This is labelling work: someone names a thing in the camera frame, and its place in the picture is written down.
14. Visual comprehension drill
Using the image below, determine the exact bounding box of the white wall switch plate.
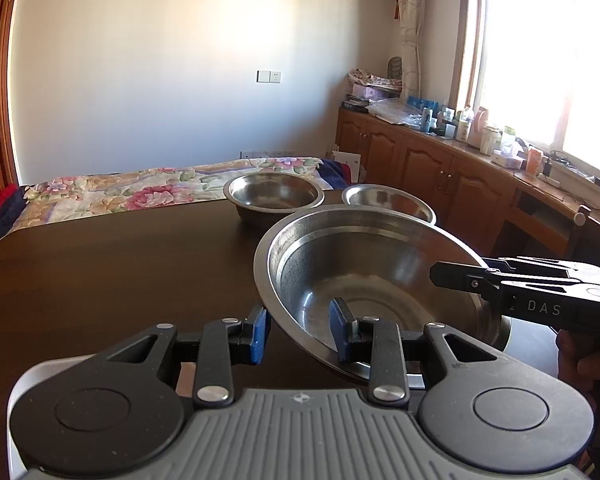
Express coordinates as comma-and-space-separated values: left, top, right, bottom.
257, 70, 282, 84

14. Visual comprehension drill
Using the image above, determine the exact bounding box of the wall power strip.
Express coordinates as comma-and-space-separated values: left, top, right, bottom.
239, 151, 294, 159

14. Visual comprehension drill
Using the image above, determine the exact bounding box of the floral bed quilt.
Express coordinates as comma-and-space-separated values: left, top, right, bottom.
12, 157, 350, 231

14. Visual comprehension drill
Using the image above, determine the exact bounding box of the white bottle on counter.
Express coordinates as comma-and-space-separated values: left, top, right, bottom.
455, 106, 475, 143

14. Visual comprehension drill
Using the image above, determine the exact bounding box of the person's right hand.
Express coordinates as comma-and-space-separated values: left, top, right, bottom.
556, 330, 600, 393

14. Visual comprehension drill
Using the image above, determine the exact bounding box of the red and navy blanket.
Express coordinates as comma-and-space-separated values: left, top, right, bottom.
0, 184, 27, 239

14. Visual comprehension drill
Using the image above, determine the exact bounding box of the deep small steel bowl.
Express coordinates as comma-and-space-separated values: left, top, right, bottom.
223, 171, 325, 229

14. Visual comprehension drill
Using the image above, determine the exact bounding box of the shallow small steel bowl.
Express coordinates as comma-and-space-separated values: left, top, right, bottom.
341, 183, 437, 224

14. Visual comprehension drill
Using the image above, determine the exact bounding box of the wooden cabinet with countertop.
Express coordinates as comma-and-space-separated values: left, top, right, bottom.
335, 108, 600, 266

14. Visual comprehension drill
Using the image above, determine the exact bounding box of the stack of papers and boxes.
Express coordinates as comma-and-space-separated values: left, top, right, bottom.
343, 68, 402, 108

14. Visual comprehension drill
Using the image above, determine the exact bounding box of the orange cup on counter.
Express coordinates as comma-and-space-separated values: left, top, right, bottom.
524, 146, 544, 177

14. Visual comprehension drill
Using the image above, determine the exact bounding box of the large stainless steel bowl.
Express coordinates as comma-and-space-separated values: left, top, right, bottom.
253, 205, 510, 380

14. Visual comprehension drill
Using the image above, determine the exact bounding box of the patterned beige curtain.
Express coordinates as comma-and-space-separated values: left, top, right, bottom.
398, 0, 426, 99

